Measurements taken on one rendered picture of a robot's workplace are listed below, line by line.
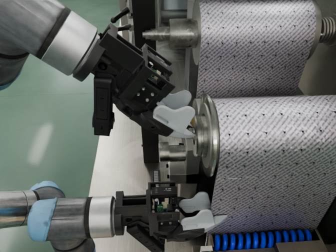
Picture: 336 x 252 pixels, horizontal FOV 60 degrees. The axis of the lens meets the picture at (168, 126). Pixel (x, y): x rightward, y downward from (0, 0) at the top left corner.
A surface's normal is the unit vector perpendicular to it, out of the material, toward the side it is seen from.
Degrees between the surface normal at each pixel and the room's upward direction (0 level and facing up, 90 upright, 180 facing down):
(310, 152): 83
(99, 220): 44
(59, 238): 90
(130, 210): 90
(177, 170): 0
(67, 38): 68
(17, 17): 76
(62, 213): 22
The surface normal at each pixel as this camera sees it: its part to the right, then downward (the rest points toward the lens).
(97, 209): 0.02, -0.62
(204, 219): 0.10, 0.63
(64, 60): -0.05, 0.74
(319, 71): -1.00, 0.04
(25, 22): 0.25, 0.42
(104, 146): 0.00, -0.77
